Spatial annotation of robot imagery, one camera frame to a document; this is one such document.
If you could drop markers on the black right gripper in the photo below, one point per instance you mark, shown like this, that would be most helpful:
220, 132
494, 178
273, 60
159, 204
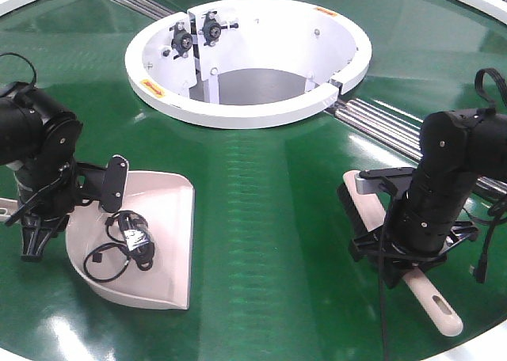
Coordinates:
397, 261

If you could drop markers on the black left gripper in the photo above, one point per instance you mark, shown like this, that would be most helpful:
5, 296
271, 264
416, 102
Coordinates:
43, 207

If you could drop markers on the pink hand brush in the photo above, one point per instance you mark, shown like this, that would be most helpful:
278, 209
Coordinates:
372, 215

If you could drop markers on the pink plastic dustpan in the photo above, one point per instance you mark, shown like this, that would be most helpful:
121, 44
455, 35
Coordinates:
139, 256

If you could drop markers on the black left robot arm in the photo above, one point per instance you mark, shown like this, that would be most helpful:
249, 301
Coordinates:
38, 141

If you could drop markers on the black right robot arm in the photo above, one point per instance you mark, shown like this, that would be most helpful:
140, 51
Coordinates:
422, 225

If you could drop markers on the green conveyor belt surface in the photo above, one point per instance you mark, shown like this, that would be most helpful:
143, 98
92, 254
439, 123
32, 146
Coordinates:
272, 278

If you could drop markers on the right chrome roller bars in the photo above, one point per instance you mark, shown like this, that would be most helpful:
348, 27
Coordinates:
383, 122

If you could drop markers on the orange warning sticker front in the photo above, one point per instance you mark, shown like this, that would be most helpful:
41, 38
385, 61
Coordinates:
153, 88

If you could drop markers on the orange warning sticker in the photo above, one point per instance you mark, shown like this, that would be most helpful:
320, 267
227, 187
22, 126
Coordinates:
326, 11
153, 88

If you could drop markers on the orange warning sticker back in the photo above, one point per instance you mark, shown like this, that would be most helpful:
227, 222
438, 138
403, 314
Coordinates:
326, 11

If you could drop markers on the left black bearing mount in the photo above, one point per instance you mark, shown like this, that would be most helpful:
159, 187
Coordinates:
182, 41

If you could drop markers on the black bearing mount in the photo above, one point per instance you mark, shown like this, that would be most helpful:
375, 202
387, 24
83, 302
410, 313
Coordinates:
182, 41
212, 28

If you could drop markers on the right black bearing mount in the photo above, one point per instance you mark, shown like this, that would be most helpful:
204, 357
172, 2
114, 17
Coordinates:
212, 28

